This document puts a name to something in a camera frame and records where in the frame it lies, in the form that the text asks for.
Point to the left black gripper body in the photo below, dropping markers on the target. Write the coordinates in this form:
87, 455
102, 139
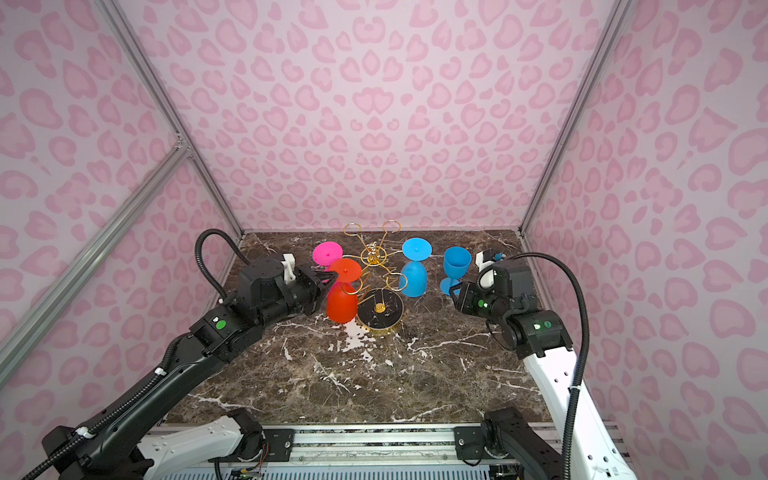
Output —
304, 292

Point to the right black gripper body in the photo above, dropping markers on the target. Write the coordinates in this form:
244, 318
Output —
468, 296

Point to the red plastic wine glass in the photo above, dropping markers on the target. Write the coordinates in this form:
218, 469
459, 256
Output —
342, 301

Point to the blue wine glass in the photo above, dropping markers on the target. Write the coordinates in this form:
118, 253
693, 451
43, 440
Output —
456, 263
414, 276

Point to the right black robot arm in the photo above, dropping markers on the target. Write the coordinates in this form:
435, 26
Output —
504, 296

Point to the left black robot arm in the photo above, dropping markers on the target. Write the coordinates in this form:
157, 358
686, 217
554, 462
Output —
106, 446

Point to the pink plastic wine glass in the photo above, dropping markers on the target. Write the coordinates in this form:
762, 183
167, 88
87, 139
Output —
325, 254

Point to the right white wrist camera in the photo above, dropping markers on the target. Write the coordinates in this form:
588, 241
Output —
484, 260

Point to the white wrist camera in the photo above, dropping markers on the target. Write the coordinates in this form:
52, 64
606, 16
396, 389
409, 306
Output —
484, 260
289, 263

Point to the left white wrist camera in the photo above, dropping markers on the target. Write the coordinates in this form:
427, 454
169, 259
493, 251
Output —
289, 263

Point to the gold wire glass rack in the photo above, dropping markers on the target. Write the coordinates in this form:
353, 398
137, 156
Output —
380, 306

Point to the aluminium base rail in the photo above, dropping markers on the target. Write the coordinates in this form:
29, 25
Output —
221, 450

